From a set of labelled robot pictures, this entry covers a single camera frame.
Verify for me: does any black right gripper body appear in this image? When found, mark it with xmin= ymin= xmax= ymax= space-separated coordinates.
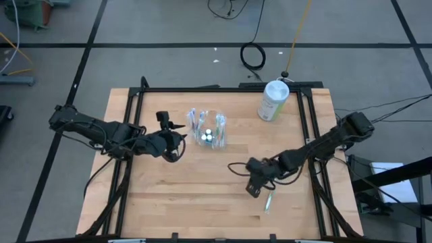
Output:
xmin=245 ymin=156 xmax=283 ymax=198

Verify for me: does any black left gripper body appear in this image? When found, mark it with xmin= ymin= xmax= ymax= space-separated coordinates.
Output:
xmin=147 ymin=111 xmax=186 ymax=160

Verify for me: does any clear acrylic organizer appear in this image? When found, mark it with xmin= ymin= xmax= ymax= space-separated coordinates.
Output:
xmin=186 ymin=107 xmax=227 ymax=150

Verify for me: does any white green wipes canister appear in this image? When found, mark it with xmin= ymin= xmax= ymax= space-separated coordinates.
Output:
xmin=256 ymin=80 xmax=291 ymax=122

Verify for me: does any black metal stand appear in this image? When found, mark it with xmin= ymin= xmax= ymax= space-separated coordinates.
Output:
xmin=347 ymin=154 xmax=432 ymax=243

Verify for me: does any white box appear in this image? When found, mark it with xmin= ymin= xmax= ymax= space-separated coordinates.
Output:
xmin=369 ymin=161 xmax=419 ymax=204

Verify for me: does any black equipment foot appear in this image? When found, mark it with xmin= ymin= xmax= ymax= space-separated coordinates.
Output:
xmin=0 ymin=105 xmax=14 ymax=125

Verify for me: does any green bag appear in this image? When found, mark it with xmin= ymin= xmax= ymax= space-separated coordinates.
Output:
xmin=3 ymin=0 xmax=54 ymax=32

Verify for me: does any yellow cable with black plug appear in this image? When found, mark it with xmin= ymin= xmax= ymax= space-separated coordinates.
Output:
xmin=281 ymin=0 xmax=314 ymax=79

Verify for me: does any coiled black floor cable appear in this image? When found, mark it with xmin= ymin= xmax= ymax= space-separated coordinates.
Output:
xmin=239 ymin=0 xmax=267 ymax=82

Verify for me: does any orange floor cable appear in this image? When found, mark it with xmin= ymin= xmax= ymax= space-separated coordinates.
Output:
xmin=0 ymin=32 xmax=34 ymax=77

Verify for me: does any white cable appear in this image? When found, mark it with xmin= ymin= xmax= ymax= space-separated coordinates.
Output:
xmin=0 ymin=0 xmax=21 ymax=74

